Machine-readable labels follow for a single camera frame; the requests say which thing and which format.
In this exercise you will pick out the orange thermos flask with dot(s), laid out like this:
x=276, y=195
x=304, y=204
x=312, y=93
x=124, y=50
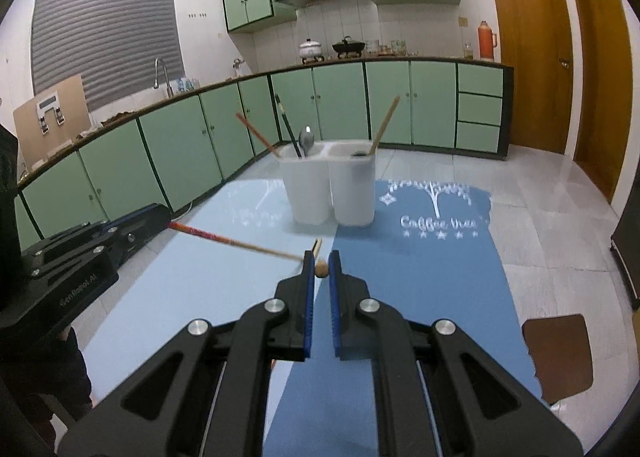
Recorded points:
x=487, y=41

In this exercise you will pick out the dark blue table mat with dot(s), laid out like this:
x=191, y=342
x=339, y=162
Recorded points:
x=428, y=256

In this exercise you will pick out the black wok on stove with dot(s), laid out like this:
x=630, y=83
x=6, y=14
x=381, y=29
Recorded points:
x=348, y=48

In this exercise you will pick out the chrome sink faucet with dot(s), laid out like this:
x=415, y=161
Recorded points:
x=161, y=73

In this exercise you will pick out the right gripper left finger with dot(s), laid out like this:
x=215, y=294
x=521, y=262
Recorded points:
x=293, y=332

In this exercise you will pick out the glass jar on counter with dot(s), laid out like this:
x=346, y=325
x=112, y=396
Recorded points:
x=468, y=51

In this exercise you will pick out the white twin utensil holder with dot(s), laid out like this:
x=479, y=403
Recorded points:
x=328, y=184

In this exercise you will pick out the green lower kitchen cabinets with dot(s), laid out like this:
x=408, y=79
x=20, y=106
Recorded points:
x=177, y=152

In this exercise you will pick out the plain wooden chopstick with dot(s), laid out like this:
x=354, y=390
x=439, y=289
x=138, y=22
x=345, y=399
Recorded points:
x=321, y=266

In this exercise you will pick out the wooden chopstick red end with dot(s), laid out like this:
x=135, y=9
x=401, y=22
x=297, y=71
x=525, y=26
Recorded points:
x=251, y=127

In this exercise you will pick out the brown wooden stool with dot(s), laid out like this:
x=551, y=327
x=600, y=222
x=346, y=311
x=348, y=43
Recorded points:
x=561, y=352

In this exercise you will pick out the wooden chopstick red star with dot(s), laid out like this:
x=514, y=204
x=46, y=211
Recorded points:
x=195, y=232

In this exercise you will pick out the light blue table mat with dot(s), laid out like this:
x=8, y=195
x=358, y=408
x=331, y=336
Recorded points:
x=181, y=277

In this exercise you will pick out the black chopstick gold band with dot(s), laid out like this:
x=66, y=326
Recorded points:
x=288, y=126

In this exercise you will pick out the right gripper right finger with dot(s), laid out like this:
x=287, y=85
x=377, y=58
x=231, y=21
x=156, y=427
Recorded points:
x=350, y=338

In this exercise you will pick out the cardboard sheet with packaging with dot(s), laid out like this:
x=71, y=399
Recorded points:
x=51, y=120

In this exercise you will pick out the wooden chopstick orange band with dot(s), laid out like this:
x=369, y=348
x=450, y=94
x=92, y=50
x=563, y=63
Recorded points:
x=383, y=127

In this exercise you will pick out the grey window blind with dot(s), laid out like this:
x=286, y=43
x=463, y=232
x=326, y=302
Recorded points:
x=111, y=44

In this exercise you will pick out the metal spoon in holder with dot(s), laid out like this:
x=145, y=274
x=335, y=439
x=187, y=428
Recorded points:
x=306, y=140

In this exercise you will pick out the white cooking pot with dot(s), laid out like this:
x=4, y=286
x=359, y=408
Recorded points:
x=310, y=51

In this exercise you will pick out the brown wooden door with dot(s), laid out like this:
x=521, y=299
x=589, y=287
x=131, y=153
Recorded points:
x=606, y=92
x=535, y=40

